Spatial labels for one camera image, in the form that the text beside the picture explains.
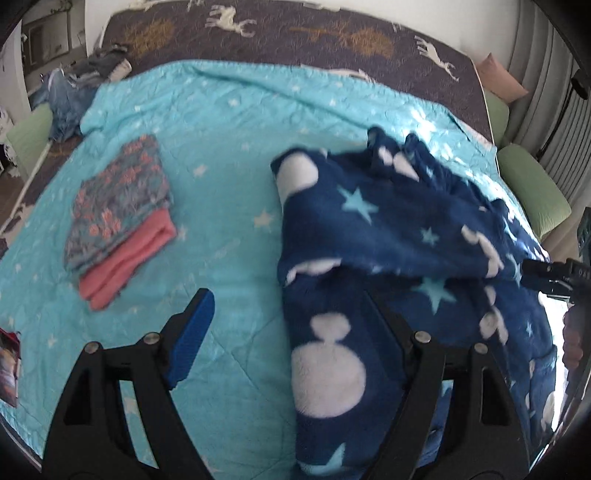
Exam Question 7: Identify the green pillow left side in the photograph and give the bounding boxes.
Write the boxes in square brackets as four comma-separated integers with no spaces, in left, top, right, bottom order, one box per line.
[5,103,53,181]

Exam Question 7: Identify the pile of denim clothes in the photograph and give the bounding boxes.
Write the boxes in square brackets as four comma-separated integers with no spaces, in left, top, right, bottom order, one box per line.
[29,43,132,143]

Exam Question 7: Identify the navy fleece star pajama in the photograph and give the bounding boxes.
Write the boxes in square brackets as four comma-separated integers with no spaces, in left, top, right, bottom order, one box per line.
[271,127,557,479]

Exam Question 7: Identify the black floor lamp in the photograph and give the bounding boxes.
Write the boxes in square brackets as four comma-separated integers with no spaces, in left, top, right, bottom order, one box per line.
[535,68,590,160]

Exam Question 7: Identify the pink pillow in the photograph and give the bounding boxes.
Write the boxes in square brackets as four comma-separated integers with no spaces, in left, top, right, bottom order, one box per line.
[476,53,529,104]

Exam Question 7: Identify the folded floral pink clothes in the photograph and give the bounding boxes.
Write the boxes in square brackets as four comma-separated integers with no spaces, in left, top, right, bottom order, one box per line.
[63,135,177,311]

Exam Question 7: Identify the green pillow near curtain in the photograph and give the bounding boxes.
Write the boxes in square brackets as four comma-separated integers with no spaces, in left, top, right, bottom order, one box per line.
[497,144,572,240]

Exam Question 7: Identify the dark deer pattern bedsheet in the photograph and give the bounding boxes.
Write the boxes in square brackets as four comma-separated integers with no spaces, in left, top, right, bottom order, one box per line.
[2,1,499,272]

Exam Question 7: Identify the green pillow at headboard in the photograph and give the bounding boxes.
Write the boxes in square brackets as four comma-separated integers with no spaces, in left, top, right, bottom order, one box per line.
[484,90,510,147]

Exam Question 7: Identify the small dark booklet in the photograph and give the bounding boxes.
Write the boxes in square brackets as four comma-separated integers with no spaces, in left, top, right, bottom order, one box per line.
[0,329,21,408]

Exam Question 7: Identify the turquoise star quilt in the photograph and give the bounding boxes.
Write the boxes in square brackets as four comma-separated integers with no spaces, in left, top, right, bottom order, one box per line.
[0,59,555,480]

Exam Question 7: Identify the grey curtain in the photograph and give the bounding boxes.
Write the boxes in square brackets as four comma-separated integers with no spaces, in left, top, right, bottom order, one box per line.
[504,1,590,201]

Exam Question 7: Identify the person's right hand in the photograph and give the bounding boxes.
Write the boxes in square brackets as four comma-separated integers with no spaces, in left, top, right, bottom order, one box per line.
[563,305,586,372]

